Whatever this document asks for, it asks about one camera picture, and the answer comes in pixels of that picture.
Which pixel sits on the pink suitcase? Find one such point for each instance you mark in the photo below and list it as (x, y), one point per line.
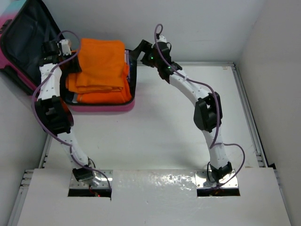
(24, 26)

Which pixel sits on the purple shirt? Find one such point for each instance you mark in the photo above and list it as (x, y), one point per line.
(127, 61)

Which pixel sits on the orange polo shirt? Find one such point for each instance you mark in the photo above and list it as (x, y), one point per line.
(110, 97)

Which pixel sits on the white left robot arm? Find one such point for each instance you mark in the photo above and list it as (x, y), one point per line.
(53, 112)

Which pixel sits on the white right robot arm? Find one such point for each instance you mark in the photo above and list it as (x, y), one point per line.
(207, 104)

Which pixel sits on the metal base plate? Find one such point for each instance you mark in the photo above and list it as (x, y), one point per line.
(204, 180)
(98, 181)

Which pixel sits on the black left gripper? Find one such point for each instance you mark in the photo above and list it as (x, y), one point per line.
(74, 67)

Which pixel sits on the orange cloth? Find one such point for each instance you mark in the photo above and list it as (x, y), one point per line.
(102, 65)

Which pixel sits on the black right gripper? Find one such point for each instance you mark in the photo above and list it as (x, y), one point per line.
(144, 46)

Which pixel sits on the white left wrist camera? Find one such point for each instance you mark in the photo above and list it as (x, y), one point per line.
(65, 47)

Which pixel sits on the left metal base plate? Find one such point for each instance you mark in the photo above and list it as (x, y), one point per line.
(98, 181)

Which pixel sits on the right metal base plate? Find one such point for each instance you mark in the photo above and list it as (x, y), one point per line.
(204, 180)

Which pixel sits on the blue white patterned shorts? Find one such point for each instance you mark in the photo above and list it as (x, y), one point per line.
(71, 98)

